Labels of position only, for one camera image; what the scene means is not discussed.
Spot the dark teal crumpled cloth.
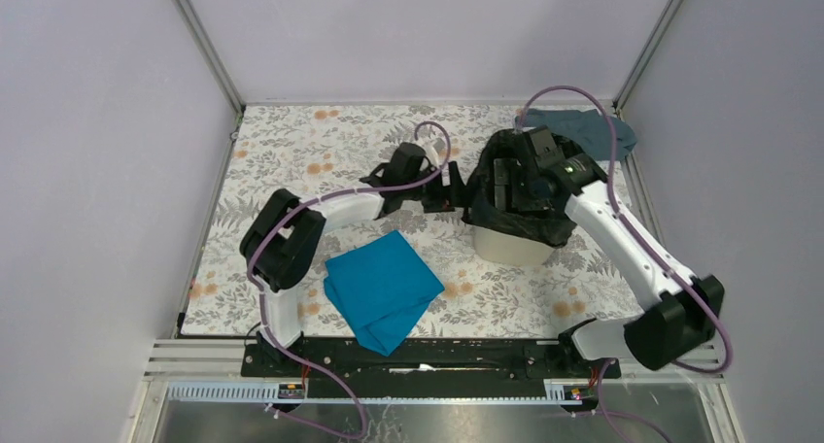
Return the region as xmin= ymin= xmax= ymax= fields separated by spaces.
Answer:
xmin=523 ymin=109 xmax=637 ymax=161

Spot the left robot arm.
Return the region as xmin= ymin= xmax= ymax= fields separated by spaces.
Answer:
xmin=239 ymin=142 xmax=464 ymax=376

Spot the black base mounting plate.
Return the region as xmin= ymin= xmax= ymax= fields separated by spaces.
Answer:
xmin=241 ymin=337 xmax=621 ymax=397

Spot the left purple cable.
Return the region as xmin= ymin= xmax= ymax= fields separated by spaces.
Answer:
xmin=245 ymin=120 xmax=452 ymax=441

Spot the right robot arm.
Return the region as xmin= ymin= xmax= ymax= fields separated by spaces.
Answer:
xmin=476 ymin=128 xmax=725 ymax=377

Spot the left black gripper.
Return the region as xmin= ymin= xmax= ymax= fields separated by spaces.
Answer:
xmin=401 ymin=160 xmax=476 ymax=213

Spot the beige plastic trash bin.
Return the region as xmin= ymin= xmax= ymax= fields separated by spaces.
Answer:
xmin=472 ymin=226 xmax=556 ymax=266

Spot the floral patterned table mat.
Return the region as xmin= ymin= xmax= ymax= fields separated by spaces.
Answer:
xmin=180 ymin=105 xmax=639 ymax=338

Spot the black trash bag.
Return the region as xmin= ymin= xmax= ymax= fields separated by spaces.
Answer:
xmin=462 ymin=126 xmax=607 ymax=249

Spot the bright blue folded cloth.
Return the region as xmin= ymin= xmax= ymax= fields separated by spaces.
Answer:
xmin=324 ymin=231 xmax=444 ymax=357

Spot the white slotted cable duct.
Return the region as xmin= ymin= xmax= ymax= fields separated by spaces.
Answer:
xmin=167 ymin=381 xmax=584 ymax=407

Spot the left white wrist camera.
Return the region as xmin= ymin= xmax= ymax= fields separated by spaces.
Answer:
xmin=424 ymin=145 xmax=451 ymax=171

